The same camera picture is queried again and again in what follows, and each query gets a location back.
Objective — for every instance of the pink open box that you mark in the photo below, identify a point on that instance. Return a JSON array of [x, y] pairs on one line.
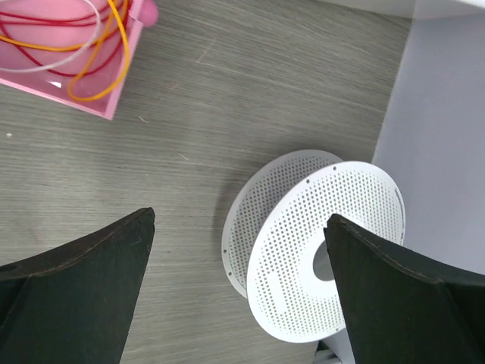
[[77, 53]]

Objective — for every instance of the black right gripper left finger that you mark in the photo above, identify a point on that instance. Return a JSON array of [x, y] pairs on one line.
[[75, 303]]

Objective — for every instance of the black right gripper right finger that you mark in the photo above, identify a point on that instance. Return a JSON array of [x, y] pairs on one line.
[[400, 306]]

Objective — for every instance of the white perforated cable spool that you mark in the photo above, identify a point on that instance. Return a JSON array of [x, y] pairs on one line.
[[273, 245]]

